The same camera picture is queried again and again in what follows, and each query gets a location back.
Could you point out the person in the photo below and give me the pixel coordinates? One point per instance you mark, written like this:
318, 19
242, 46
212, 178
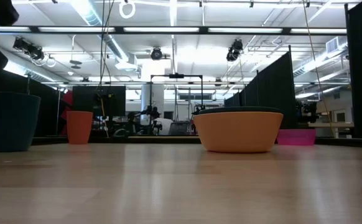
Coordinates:
164, 124

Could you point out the white round pillar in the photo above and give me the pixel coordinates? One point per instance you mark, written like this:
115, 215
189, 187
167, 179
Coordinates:
156, 96

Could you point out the black ceiling spotlight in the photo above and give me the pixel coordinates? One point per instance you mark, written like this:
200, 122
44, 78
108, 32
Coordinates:
28, 48
234, 51
156, 53

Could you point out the black table edge rail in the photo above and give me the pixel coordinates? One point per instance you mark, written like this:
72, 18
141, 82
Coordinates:
156, 140

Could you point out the light wooden desk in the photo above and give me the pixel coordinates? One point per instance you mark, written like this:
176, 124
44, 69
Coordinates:
330, 124

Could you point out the black table frame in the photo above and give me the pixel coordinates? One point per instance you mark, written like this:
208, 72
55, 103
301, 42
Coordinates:
118, 30

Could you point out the black gantry frame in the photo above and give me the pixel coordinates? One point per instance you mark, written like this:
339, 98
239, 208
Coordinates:
176, 75

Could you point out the round ceiling disc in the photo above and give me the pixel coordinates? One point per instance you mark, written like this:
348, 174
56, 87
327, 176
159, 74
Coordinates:
75, 62

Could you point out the dark blue cup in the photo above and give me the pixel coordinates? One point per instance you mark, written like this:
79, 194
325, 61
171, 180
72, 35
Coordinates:
13, 124

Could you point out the dark blue bowl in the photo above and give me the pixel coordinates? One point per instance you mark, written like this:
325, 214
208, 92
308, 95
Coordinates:
240, 109

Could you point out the black monitor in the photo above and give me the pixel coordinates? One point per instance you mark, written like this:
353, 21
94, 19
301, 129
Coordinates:
84, 99

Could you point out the white ceiling vent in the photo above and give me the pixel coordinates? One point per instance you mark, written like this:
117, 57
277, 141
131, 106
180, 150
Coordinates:
333, 45

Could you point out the orange cup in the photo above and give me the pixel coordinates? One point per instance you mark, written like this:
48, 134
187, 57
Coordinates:
79, 127

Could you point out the peach orange bowl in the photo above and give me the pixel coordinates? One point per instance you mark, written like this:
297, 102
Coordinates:
237, 133

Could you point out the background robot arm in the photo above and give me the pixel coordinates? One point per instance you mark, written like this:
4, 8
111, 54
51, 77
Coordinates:
305, 112

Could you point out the pink bowl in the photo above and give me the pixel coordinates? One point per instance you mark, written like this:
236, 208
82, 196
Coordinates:
296, 137

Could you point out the grey office chair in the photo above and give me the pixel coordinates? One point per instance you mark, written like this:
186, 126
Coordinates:
179, 128

